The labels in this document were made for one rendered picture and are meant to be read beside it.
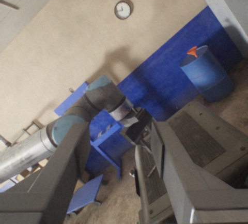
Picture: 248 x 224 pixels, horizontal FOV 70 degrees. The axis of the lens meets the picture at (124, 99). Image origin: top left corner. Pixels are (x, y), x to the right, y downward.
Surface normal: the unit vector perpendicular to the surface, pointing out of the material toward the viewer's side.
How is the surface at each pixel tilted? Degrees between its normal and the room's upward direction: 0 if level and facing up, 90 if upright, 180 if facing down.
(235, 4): 90
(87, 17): 90
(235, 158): 0
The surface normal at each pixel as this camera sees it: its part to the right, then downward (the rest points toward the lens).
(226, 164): -0.66, -0.72
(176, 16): 0.01, 0.27
